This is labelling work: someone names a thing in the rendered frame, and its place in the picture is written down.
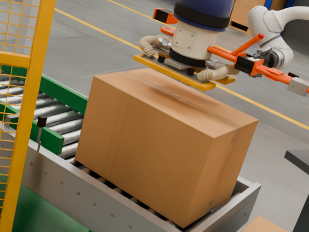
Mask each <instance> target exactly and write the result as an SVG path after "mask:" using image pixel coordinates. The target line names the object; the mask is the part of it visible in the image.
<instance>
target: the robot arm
mask: <svg viewBox="0 0 309 232"><path fill-rule="evenodd" d="M295 19H303V20H309V7H305V6H295V7H289V8H286V9H283V10H280V11H274V10H271V11H268V9H267V8H266V7H264V6H256V7H254V8H252V9H251V10H250V11H249V13H248V15H247V21H248V25H249V28H250V31H251V34H252V36H253V37H255V36H257V35H258V34H259V33H262V34H264V38H263V39H261V40H260V41H258V42H257V44H258V45H259V47H260V49H258V50H257V54H255V53H254V54H253V57H251V58H247V59H249V60H251V61H253V62H255V61H258V60H260V59H264V63H263V66H266V67H268V68H275V69H277V70H281V69H284V68H286V67H287V66H289V65H290V64H291V62H292V61H293V57H294V55H293V51H292V49H291V48H290V47H289V46H288V45H287V44H286V43H285V42H284V40H283V39H282V37H281V35H280V33H281V31H283V29H284V26H285V25H286V24H287V23H288V22H289V21H291V20H295ZM249 76H250V75H249ZM250 77H253V78H257V77H260V78H261V77H262V74H261V73H260V74H257V75H253V76H250Z"/></svg>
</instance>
